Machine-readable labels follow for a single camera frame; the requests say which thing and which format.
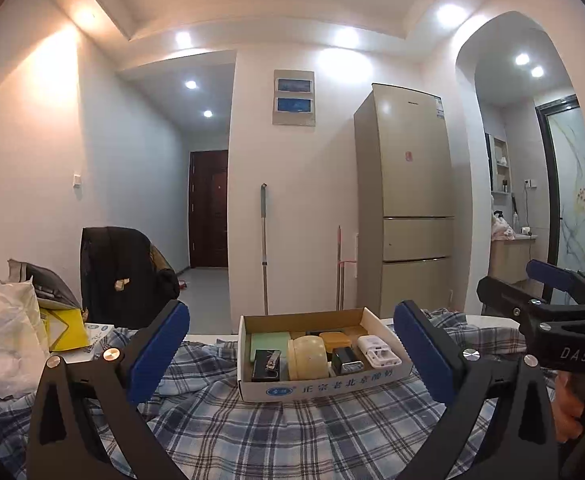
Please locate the cream round container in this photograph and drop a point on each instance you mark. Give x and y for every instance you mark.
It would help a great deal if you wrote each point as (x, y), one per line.
(308, 357)

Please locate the white packet with blue print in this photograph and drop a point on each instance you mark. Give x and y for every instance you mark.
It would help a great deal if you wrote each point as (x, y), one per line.
(95, 335)

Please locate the bathroom vanity cabinet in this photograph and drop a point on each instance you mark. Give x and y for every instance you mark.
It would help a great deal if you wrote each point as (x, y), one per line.
(510, 260)

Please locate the person's right hand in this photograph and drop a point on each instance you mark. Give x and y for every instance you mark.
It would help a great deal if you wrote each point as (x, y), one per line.
(570, 402)

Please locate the pink cloth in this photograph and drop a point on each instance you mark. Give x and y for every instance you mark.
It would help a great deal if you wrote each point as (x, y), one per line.
(502, 227)

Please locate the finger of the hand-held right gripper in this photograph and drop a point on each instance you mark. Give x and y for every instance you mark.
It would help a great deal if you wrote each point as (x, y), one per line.
(502, 297)
(550, 276)

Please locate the light green notepad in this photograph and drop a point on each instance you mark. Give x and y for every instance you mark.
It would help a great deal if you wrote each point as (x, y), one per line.
(270, 342)

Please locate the white plastic bag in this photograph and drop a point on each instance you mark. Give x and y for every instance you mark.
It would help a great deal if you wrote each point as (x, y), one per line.
(2, 340)

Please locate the black jacket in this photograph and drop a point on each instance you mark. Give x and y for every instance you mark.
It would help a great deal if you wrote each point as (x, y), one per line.
(112, 270)

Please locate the wall niche shelf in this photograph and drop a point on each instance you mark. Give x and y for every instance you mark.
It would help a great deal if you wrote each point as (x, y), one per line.
(501, 162)

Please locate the dark wooden door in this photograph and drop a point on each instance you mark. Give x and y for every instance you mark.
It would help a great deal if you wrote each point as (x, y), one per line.
(209, 210)

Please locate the black case with clear window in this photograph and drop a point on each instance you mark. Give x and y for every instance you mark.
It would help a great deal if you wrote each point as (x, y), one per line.
(347, 361)

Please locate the wall electrical panel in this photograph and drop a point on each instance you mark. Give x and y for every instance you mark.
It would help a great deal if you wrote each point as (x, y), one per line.
(294, 97)

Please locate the blue plaid cloth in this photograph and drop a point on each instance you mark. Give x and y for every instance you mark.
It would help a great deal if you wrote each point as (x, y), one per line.
(272, 435)

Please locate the orange box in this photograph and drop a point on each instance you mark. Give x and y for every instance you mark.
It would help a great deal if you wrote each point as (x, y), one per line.
(337, 341)

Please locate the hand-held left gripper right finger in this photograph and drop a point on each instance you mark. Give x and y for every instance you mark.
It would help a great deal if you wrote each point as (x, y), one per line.
(425, 355)

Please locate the yellow bag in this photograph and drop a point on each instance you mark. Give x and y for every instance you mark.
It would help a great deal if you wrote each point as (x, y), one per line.
(67, 332)

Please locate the black box with nail clipper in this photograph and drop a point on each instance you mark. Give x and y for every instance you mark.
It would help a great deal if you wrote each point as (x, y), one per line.
(262, 372)

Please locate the frosted glass door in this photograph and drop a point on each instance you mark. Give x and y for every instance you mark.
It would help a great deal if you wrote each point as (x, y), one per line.
(570, 185)

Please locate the red broom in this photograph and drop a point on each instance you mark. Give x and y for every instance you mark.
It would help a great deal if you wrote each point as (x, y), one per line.
(341, 270)

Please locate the cardboard box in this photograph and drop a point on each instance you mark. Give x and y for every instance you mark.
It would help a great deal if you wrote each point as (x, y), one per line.
(317, 390)

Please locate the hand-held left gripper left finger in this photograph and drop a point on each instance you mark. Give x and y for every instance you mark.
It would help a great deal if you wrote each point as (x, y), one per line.
(157, 355)

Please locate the white remote with back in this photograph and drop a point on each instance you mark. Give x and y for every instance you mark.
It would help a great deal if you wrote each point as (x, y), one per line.
(378, 354)

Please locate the grey bag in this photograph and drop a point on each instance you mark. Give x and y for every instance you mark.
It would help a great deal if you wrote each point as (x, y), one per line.
(47, 280)

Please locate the beige refrigerator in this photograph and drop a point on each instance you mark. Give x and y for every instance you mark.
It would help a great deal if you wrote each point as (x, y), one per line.
(407, 185)

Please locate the brown chair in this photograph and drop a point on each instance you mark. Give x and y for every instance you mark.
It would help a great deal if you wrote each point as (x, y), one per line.
(162, 260)

